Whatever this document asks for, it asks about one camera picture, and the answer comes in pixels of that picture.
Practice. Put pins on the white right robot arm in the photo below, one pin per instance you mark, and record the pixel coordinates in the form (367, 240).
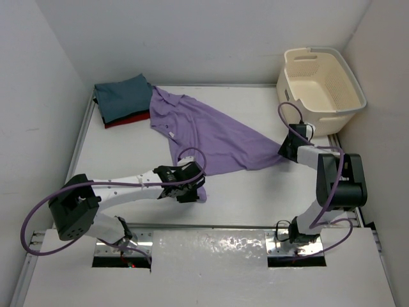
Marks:
(340, 183)

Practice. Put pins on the red t shirt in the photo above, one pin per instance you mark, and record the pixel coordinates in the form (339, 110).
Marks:
(130, 119)

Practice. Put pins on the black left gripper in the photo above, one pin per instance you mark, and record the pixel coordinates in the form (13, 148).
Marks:
(190, 184)

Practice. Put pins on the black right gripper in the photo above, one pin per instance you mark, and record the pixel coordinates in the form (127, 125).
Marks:
(285, 148)

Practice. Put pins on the white front cover panel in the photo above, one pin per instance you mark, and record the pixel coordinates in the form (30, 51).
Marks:
(213, 268)

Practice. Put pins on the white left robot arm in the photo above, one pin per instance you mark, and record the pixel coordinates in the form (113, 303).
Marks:
(78, 209)

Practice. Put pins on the cream plastic laundry basket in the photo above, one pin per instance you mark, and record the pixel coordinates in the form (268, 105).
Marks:
(322, 86)

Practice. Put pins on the black t shirt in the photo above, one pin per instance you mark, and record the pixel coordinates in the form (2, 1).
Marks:
(117, 108)

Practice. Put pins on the teal t shirt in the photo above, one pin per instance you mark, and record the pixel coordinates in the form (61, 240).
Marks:
(136, 87)

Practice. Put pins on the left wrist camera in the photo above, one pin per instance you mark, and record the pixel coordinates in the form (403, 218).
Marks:
(186, 160)

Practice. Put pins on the lavender t shirt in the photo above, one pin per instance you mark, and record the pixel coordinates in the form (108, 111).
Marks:
(213, 138)

